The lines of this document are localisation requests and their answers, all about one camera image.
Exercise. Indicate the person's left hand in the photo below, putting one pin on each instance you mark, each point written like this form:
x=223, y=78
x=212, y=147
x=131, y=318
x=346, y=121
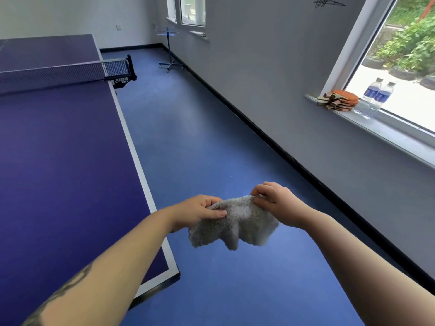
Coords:
x=190, y=212

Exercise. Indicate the person's right hand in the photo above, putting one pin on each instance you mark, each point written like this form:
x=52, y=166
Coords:
x=289, y=207

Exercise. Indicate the grey cleaning cloth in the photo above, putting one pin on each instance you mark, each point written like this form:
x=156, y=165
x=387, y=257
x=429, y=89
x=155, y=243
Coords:
x=238, y=220

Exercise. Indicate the person's right forearm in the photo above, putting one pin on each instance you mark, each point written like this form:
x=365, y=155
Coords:
x=367, y=275

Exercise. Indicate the person's left forearm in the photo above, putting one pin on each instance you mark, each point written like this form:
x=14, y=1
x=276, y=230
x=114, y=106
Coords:
x=102, y=275

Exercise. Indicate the stack of table tennis paddles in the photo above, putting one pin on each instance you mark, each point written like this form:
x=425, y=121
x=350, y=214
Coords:
x=343, y=98

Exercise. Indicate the blue table tennis table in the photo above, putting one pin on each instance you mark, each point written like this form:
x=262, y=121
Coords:
x=51, y=166

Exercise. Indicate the dark blue table tennis net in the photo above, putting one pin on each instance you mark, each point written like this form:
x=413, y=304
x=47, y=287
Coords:
x=51, y=76

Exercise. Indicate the grey window sill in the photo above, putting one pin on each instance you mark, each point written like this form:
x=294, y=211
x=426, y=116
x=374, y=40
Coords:
x=391, y=137

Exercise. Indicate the clear water bottle blue label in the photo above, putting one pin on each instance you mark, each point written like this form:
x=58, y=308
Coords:
x=382, y=95
x=372, y=91

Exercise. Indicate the white window sill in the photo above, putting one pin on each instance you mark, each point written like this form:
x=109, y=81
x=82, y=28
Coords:
x=200, y=34

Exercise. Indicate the white open window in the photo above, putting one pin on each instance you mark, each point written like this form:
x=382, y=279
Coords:
x=362, y=40

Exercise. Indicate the black net post clamp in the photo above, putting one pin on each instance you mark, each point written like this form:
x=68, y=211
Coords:
x=120, y=80

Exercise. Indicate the blue metal frame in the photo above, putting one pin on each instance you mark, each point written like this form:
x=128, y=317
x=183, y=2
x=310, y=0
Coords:
x=169, y=47

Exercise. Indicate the white double window frame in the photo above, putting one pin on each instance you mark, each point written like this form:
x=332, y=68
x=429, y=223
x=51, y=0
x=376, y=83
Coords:
x=176, y=6

